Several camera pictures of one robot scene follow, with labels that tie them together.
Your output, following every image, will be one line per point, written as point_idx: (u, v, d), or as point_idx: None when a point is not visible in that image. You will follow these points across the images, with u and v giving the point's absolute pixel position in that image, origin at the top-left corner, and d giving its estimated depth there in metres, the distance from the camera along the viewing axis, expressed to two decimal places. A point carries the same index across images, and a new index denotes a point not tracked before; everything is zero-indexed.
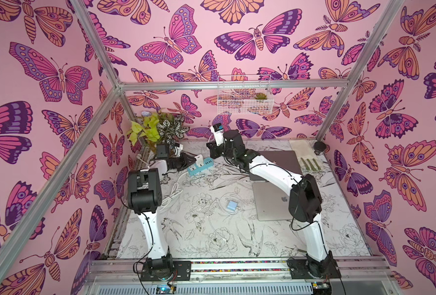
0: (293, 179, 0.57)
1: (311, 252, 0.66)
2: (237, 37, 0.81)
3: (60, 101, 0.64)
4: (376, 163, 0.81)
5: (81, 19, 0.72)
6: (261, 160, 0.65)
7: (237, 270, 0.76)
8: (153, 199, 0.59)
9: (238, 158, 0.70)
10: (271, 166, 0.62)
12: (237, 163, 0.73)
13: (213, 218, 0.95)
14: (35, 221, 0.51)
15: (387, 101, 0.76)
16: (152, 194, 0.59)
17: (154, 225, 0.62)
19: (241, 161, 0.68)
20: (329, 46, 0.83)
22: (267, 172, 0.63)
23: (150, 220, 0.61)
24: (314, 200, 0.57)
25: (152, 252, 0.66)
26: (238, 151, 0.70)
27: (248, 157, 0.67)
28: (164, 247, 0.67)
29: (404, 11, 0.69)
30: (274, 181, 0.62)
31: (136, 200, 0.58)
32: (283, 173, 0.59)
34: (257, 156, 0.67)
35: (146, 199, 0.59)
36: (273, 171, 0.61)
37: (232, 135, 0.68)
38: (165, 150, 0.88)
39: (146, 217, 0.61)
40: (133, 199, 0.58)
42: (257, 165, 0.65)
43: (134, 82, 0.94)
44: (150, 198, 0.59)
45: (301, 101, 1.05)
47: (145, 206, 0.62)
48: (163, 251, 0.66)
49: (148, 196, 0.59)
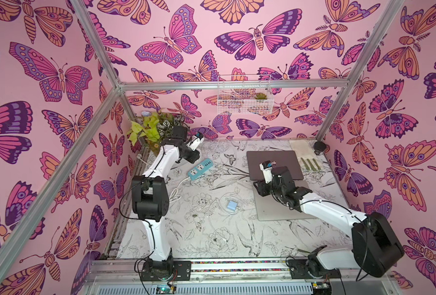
0: (355, 217, 0.48)
1: (320, 255, 0.64)
2: (237, 37, 0.81)
3: (60, 101, 0.64)
4: (376, 164, 0.81)
5: (81, 19, 0.72)
6: (312, 195, 0.61)
7: (237, 270, 0.76)
8: (158, 208, 0.55)
9: (287, 195, 0.67)
10: (325, 203, 0.56)
12: (286, 200, 0.66)
13: (213, 218, 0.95)
14: (35, 221, 0.51)
15: (387, 101, 0.76)
16: (157, 203, 0.55)
17: (157, 232, 0.60)
19: (291, 198, 0.65)
20: (329, 46, 0.83)
22: (321, 210, 0.55)
23: (154, 228, 0.59)
24: (389, 248, 0.44)
25: (154, 254, 0.65)
26: (288, 188, 0.68)
27: (298, 194, 0.64)
28: (165, 251, 0.66)
29: (404, 11, 0.69)
30: (329, 219, 0.54)
31: (140, 206, 0.55)
32: (340, 210, 0.52)
34: (309, 193, 0.63)
35: (151, 207, 0.55)
36: (326, 207, 0.55)
37: (280, 170, 0.68)
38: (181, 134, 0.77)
39: (149, 224, 0.58)
40: (138, 204, 0.55)
42: (308, 201, 0.59)
43: (134, 82, 0.94)
44: (155, 206, 0.55)
45: (301, 101, 1.05)
47: (150, 214, 0.59)
48: (165, 254, 0.65)
49: (152, 204, 0.55)
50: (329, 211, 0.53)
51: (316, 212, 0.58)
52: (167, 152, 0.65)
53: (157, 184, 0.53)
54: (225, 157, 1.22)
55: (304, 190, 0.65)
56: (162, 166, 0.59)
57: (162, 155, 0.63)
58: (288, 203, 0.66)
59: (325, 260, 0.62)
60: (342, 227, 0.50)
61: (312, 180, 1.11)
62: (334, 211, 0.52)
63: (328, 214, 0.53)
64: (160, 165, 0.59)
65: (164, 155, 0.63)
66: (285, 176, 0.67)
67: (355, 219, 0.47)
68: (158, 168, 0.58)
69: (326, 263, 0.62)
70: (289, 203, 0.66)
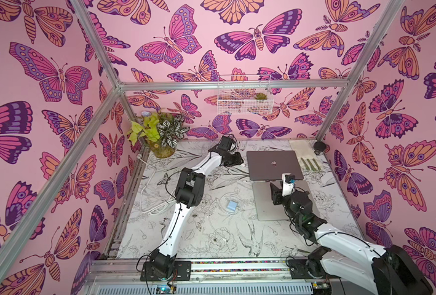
0: (373, 251, 0.47)
1: (325, 262, 0.63)
2: (237, 37, 0.81)
3: (60, 101, 0.64)
4: (376, 164, 0.81)
5: (81, 19, 0.72)
6: (328, 227, 0.60)
7: (237, 270, 0.76)
8: (194, 197, 0.68)
9: (303, 226, 0.65)
10: (342, 236, 0.55)
12: (302, 231, 0.65)
13: (213, 218, 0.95)
14: (35, 221, 0.51)
15: (387, 101, 0.76)
16: (193, 193, 0.68)
17: (182, 219, 0.68)
19: (307, 230, 0.64)
20: (329, 46, 0.83)
22: (338, 243, 0.54)
23: (181, 213, 0.68)
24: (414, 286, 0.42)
25: (163, 246, 0.68)
26: (305, 219, 0.65)
27: (313, 226, 0.63)
28: (174, 246, 0.69)
29: (404, 11, 0.69)
30: (348, 253, 0.52)
31: (181, 192, 0.69)
32: (358, 243, 0.51)
34: (324, 224, 0.62)
35: (188, 195, 0.68)
36: (344, 239, 0.53)
37: (303, 200, 0.63)
38: (227, 144, 0.90)
39: (180, 208, 0.69)
40: (180, 190, 0.69)
42: (324, 233, 0.58)
43: (134, 82, 0.94)
44: (191, 195, 0.68)
45: (301, 101, 1.05)
47: (185, 200, 0.72)
48: (173, 249, 0.68)
49: (190, 194, 0.68)
50: (347, 244, 0.52)
51: (334, 246, 0.56)
52: (213, 156, 0.80)
53: (199, 179, 0.67)
54: None
55: (319, 221, 0.64)
56: (206, 167, 0.72)
57: (208, 158, 0.77)
58: (303, 235, 0.65)
59: (332, 269, 0.61)
60: (363, 263, 0.48)
61: (312, 180, 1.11)
62: (353, 245, 0.51)
63: (347, 248, 0.52)
64: (205, 165, 0.73)
65: (209, 159, 0.77)
66: (307, 207, 0.62)
67: (374, 254, 0.46)
68: (203, 167, 0.72)
69: (331, 269, 0.61)
70: (304, 234, 0.64)
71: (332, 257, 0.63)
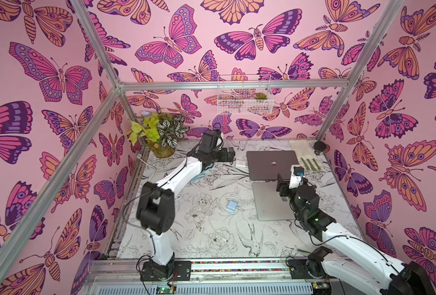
0: (390, 266, 0.44)
1: (325, 262, 0.63)
2: (237, 37, 0.81)
3: (60, 101, 0.64)
4: (376, 164, 0.81)
5: (81, 19, 0.72)
6: (337, 228, 0.56)
7: (237, 270, 0.76)
8: (160, 222, 0.50)
9: (309, 222, 0.61)
10: (355, 242, 0.51)
12: (307, 227, 0.61)
13: (213, 218, 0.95)
14: (35, 220, 0.51)
15: (387, 101, 0.76)
16: (160, 217, 0.50)
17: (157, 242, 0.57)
19: (312, 226, 0.60)
20: (329, 46, 0.83)
22: (350, 249, 0.51)
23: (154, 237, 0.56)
24: None
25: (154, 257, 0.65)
26: (310, 214, 0.61)
27: (320, 223, 0.59)
28: (164, 257, 0.64)
29: (404, 11, 0.69)
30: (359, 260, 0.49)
31: (144, 214, 0.52)
32: (373, 255, 0.47)
34: (332, 224, 0.58)
35: (154, 219, 0.51)
36: (358, 248, 0.50)
37: (309, 195, 0.59)
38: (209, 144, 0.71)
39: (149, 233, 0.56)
40: (142, 212, 0.52)
42: (333, 235, 0.55)
43: (134, 82, 0.94)
44: (157, 220, 0.50)
45: (301, 101, 1.05)
47: (150, 225, 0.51)
48: (164, 258, 0.64)
49: (155, 217, 0.51)
50: (360, 252, 0.49)
51: (341, 248, 0.54)
52: (188, 164, 0.62)
53: (164, 198, 0.49)
54: None
55: (327, 219, 0.59)
56: (179, 178, 0.56)
57: (182, 167, 0.60)
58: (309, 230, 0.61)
59: (332, 270, 0.61)
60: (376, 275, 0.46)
61: (312, 180, 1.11)
62: (368, 255, 0.47)
63: (359, 256, 0.49)
64: (178, 176, 0.56)
65: (184, 167, 0.60)
66: (313, 202, 0.58)
67: (392, 270, 0.43)
68: (173, 180, 0.54)
69: (330, 270, 0.62)
70: (310, 230, 0.60)
71: (334, 259, 0.63)
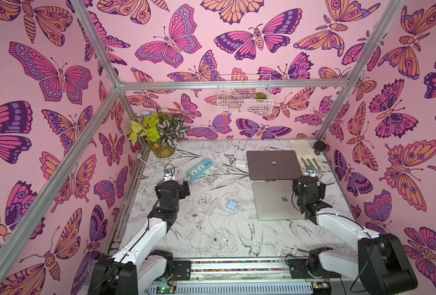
0: (366, 233, 0.48)
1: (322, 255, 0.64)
2: (237, 37, 0.81)
3: (60, 101, 0.64)
4: (376, 164, 0.81)
5: (81, 19, 0.72)
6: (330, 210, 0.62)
7: (237, 270, 0.76)
8: None
9: (306, 205, 0.68)
10: (342, 219, 0.56)
12: (304, 210, 0.68)
13: (213, 218, 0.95)
14: (35, 220, 0.51)
15: (387, 101, 0.76)
16: None
17: None
19: (310, 209, 0.66)
20: (329, 46, 0.83)
22: (336, 223, 0.56)
23: None
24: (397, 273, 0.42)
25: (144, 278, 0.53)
26: (309, 199, 0.68)
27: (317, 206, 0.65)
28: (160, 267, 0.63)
29: (404, 11, 0.69)
30: (342, 233, 0.53)
31: None
32: (353, 226, 0.52)
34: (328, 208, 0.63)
35: None
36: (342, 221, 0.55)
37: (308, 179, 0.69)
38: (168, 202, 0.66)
39: None
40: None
42: (325, 214, 0.60)
43: (134, 82, 0.94)
44: None
45: (301, 101, 1.05)
47: None
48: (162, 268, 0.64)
49: None
50: (343, 225, 0.53)
51: (329, 224, 0.58)
52: (151, 227, 0.56)
53: (124, 273, 0.41)
54: (225, 157, 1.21)
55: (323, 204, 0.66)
56: (141, 245, 0.49)
57: (144, 232, 0.53)
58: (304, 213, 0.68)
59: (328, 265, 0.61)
60: (352, 242, 0.49)
61: None
62: (348, 226, 0.52)
63: (340, 228, 0.54)
64: (139, 243, 0.49)
65: (147, 232, 0.54)
66: (310, 187, 0.67)
67: (366, 235, 0.47)
68: (134, 250, 0.47)
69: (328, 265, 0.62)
70: (305, 213, 0.67)
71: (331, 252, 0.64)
